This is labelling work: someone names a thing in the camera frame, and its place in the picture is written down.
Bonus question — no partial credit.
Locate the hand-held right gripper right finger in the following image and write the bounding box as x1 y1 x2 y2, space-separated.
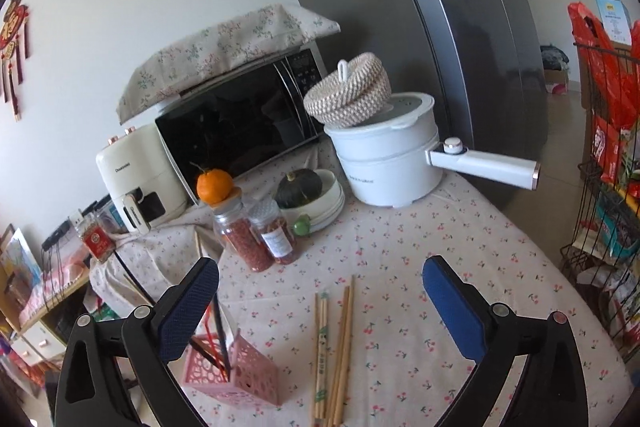
422 255 589 427

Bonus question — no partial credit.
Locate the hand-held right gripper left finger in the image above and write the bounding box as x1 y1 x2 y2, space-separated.
54 256 221 427

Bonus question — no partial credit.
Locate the black chopstick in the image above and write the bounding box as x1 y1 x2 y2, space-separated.
212 297 234 376
190 341 226 369

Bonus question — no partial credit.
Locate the pink perforated plastic basket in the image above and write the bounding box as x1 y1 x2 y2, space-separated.
181 328 281 407

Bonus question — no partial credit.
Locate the printed bamboo chopstick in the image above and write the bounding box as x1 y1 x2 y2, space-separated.
313 292 322 422
320 291 331 419

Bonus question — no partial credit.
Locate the cherry print draped cloth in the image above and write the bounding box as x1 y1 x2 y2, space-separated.
89 202 227 323

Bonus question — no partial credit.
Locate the cherry print tablecloth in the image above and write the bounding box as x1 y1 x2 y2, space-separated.
165 167 625 427

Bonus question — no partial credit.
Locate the jar of red berries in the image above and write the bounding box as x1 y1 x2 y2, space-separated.
220 223 275 274

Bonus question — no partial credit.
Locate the clear glass jar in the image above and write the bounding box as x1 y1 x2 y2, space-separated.
210 188 250 248

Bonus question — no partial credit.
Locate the white labelled jar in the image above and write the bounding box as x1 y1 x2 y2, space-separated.
247 199 300 266

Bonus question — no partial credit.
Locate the red labelled jar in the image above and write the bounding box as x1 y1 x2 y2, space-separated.
77 212 117 264

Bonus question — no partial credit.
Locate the orange mandarin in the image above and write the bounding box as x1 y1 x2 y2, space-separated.
195 162 235 206

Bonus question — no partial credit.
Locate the teal box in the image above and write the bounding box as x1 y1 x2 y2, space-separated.
94 195 124 231

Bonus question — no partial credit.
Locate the pink cloth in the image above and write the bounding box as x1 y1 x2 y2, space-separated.
22 256 92 325

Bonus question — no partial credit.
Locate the cream air fryer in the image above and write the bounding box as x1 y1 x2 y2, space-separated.
95 125 189 234

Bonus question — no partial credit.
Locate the power strip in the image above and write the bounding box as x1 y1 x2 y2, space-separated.
42 227 72 254

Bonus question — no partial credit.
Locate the white electric cooking pot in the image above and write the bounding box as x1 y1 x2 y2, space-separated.
323 92 542 209

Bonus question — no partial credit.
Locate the wooden side cabinet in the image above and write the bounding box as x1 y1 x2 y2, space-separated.
0 264 94 395

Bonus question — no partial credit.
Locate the white bowl with green knob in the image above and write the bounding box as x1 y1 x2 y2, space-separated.
280 168 347 237

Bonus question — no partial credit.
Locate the dark green squash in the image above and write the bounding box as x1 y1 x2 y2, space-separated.
275 169 324 210

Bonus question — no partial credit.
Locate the framed colourful picture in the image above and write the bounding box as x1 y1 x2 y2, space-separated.
0 226 44 305

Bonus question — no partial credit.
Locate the black microwave oven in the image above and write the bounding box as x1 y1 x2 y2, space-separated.
155 48 329 208

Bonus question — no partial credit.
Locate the small cardboard box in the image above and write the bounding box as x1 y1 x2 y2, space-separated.
543 68 570 96

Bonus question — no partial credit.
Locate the floral cloth cover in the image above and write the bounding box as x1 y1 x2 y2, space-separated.
116 3 342 126

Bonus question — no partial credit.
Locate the dark clothing pile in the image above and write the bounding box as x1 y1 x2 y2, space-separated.
541 45 572 70

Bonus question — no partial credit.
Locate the grey refrigerator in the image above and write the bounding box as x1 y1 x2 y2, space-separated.
255 0 549 214

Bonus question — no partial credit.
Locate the red plastic bag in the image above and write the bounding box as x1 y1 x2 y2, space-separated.
567 1 640 186

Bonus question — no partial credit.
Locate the blue white card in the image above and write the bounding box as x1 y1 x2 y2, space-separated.
594 0 632 44

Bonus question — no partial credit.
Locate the black wire rack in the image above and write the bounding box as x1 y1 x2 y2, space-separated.
559 41 640 343

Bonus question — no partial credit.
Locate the woven rope basket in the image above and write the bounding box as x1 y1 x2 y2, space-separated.
303 52 392 130

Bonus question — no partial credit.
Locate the red knot wall ornament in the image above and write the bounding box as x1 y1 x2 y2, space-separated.
0 0 32 124

